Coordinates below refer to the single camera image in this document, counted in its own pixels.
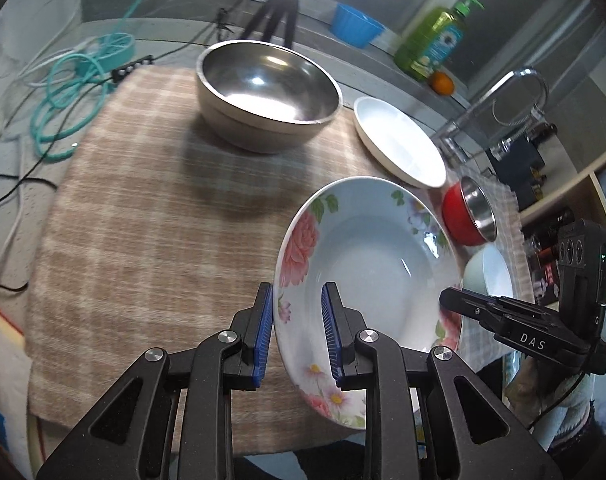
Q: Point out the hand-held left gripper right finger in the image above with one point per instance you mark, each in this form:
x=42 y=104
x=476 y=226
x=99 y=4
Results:
x=331 y=337

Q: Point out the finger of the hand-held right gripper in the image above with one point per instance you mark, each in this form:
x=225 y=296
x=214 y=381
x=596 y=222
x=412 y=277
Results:
x=470 y=305

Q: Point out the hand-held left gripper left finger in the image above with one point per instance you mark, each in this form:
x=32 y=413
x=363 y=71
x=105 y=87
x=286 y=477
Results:
x=263 y=332

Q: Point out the pale blue ceramic bowl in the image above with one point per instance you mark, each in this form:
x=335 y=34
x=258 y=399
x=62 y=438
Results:
x=488 y=270

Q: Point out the floral ceramic plate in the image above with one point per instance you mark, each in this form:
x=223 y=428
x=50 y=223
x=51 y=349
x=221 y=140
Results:
x=383 y=260

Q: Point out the plain white plate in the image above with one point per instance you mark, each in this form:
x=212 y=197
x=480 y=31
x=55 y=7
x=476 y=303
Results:
x=398 y=140

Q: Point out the person's right forearm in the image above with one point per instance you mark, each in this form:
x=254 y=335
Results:
x=558 y=410

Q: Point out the wooden shelf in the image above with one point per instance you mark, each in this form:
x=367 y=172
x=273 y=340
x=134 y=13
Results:
x=595 y=195

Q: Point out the red bowl with steel interior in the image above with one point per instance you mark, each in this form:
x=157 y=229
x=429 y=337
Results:
x=455 y=210

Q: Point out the black container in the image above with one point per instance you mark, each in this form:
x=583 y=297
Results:
x=520 y=160

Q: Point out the steel kitchen faucet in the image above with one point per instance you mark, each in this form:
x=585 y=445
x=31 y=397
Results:
x=450 y=142

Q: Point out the beige checked cloth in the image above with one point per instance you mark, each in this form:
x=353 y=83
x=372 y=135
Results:
x=133 y=210

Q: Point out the orange fruit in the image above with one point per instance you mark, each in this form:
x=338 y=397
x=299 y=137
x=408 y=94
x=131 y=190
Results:
x=442 y=83

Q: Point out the large stainless steel bowl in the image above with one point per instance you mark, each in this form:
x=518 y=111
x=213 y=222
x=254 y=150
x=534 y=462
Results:
x=263 y=85

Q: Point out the green dish soap bottle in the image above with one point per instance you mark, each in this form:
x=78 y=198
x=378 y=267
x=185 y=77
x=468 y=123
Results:
x=433 y=45

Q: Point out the printed paper bag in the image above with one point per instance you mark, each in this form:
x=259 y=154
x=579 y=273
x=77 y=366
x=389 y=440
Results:
x=0 y=385

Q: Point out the black power strip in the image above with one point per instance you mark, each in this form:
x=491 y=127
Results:
x=120 y=74

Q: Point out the black tripod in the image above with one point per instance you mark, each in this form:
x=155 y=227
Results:
x=283 y=5

